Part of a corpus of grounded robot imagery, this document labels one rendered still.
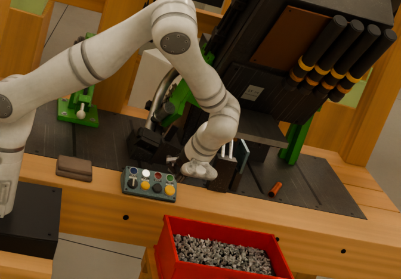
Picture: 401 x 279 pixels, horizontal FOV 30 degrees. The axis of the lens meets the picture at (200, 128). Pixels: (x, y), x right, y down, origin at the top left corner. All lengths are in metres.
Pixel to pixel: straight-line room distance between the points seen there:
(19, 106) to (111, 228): 0.57
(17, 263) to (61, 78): 0.45
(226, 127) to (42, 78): 0.42
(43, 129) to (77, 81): 0.72
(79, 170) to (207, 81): 0.59
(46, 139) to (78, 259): 1.22
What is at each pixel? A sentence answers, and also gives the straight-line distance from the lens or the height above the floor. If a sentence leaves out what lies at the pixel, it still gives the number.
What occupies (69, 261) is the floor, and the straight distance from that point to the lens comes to 3.30.
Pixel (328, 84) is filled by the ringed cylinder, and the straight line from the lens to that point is 2.07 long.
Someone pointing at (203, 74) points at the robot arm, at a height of 1.39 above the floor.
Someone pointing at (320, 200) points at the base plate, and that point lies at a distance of 2.40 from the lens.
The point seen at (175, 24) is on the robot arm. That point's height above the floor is 1.49.
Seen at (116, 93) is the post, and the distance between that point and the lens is 2.53.
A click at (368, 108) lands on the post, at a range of 2.77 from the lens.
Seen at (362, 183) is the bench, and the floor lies 0.88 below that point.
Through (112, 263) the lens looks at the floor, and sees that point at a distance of 3.36.
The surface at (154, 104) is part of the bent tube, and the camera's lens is 2.27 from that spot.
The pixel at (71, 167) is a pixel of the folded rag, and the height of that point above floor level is 0.93.
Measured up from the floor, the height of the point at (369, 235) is 0.90.
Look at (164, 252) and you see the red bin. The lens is 1.89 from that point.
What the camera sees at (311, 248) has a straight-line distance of 2.22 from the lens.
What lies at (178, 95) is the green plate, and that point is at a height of 1.11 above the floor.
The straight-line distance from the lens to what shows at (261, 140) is 2.06.
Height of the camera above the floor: 1.85
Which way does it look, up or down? 21 degrees down
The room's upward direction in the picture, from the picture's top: 19 degrees clockwise
